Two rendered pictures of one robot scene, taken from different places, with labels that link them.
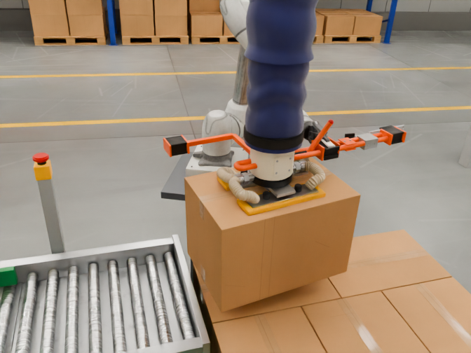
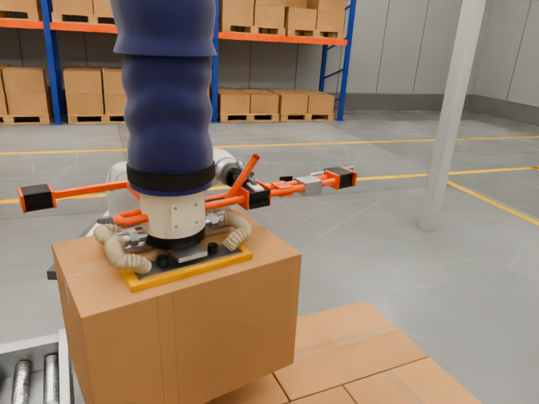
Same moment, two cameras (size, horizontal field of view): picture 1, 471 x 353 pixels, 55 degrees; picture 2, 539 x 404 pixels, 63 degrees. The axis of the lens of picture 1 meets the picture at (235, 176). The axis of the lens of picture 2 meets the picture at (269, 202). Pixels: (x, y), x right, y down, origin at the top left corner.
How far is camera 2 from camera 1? 0.59 m
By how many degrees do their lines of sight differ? 11
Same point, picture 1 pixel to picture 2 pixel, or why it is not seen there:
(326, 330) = not seen: outside the picture
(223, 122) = not seen: hidden behind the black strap
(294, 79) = (187, 82)
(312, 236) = (237, 317)
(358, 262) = (312, 348)
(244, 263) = (130, 368)
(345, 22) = (300, 100)
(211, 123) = (115, 177)
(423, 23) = (372, 103)
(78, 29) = (18, 107)
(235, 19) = not seen: hidden behind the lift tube
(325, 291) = (268, 393)
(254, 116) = (135, 142)
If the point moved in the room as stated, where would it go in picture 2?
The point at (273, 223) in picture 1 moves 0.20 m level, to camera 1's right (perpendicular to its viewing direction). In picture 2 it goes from (172, 300) to (254, 299)
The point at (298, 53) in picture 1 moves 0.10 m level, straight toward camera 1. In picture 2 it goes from (187, 41) to (178, 42)
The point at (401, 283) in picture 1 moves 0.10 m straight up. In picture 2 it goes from (368, 371) to (372, 349)
